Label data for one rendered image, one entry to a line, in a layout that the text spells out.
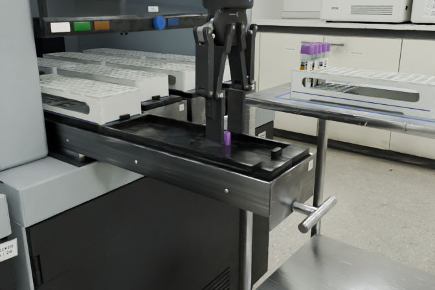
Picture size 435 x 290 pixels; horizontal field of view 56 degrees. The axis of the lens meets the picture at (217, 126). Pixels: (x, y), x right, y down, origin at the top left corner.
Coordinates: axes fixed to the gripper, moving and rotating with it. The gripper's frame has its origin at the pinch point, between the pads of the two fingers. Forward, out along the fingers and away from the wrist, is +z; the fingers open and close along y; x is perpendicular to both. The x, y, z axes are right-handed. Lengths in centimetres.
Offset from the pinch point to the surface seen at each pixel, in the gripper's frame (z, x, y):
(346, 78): -3.0, 8.3, -30.1
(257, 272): 71, -24, -54
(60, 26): -12.9, -31.1, 7.5
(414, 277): 57, 23, -62
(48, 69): 0, -61, -7
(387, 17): -8, -37, -226
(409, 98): 1.3, 18.6, -39.4
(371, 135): 70, -38, -226
